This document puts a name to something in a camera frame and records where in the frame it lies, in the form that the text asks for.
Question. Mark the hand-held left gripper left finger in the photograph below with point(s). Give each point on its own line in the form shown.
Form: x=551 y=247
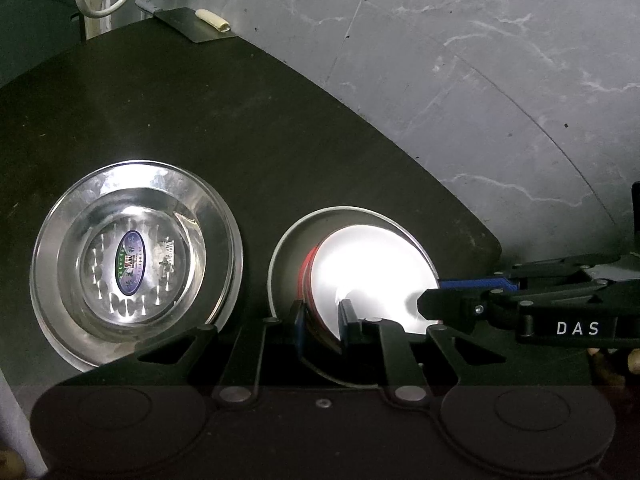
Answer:
x=298 y=327

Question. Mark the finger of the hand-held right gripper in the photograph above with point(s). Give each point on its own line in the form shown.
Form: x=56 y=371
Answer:
x=470 y=284
x=445 y=305

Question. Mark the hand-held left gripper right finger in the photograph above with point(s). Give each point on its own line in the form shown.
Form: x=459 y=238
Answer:
x=345 y=325

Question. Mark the white bowl red rim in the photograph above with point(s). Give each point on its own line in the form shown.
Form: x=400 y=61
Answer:
x=370 y=270
x=304 y=280

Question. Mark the steel bowl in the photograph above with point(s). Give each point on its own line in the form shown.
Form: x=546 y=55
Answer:
x=345 y=217

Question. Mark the steel plate with oval sticker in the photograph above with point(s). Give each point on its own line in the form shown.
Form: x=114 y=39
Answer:
x=135 y=260

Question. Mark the plain steel plate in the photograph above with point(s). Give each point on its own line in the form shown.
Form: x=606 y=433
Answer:
x=60 y=347

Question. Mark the person's right hand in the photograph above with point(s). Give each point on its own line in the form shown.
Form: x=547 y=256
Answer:
x=632 y=360

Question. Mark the cream scrap on cleaver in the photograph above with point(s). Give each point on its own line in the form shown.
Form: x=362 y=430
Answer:
x=212 y=20

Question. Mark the cleaver knife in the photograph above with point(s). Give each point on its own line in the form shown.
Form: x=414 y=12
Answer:
x=185 y=22

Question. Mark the dark cabinet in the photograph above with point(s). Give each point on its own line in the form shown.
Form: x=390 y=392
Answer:
x=35 y=25

